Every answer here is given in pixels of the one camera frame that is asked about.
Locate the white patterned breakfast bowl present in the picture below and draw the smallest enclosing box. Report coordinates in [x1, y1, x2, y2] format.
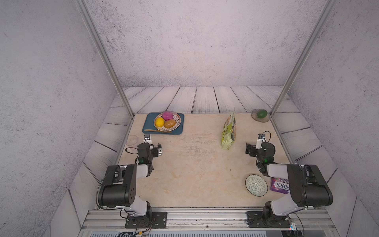
[245, 174, 268, 197]

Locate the green oats bag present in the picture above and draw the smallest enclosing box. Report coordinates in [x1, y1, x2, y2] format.
[221, 112, 236, 150]

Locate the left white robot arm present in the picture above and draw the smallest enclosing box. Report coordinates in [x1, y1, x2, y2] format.
[96, 134, 162, 226]

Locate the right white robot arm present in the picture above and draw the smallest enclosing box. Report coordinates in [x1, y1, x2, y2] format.
[250, 133, 334, 221]

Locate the wooden spoon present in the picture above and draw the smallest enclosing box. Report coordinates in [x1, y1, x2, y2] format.
[143, 129, 171, 133]

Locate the teal tray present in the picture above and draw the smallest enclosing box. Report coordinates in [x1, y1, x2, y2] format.
[142, 113, 185, 135]

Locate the clear glass cup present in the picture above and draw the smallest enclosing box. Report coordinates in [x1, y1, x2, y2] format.
[126, 135, 138, 147]

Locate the yellow lemon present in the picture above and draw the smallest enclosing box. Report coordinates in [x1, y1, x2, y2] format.
[155, 117, 165, 127]

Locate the green avocado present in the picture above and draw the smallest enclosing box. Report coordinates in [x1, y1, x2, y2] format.
[256, 110, 268, 119]

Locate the brown fruit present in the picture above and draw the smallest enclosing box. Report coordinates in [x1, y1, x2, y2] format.
[164, 119, 176, 128]

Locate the pink fruit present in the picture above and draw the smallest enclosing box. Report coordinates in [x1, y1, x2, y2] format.
[162, 111, 173, 120]

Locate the purple candy bag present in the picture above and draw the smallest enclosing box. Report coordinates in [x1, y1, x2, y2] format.
[270, 177, 290, 194]

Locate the patterned fruit plate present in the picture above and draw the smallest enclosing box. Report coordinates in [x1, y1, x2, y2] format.
[154, 112, 182, 131]

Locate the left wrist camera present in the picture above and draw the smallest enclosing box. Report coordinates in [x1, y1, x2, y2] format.
[152, 144, 162, 158]

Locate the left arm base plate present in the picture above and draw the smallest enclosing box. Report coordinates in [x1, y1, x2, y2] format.
[125, 212, 167, 229]

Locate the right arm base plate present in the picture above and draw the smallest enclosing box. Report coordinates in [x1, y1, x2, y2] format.
[246, 211, 292, 228]

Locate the aluminium front rail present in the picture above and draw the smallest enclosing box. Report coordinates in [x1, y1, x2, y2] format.
[77, 207, 341, 237]

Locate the right metal frame post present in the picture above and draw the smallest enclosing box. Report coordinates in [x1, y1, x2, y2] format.
[270, 0, 338, 118]

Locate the metal frame post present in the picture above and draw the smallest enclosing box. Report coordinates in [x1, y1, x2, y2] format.
[75, 0, 135, 117]
[270, 0, 338, 118]

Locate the left metal frame post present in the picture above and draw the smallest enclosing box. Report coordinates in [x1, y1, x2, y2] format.
[75, 0, 135, 117]

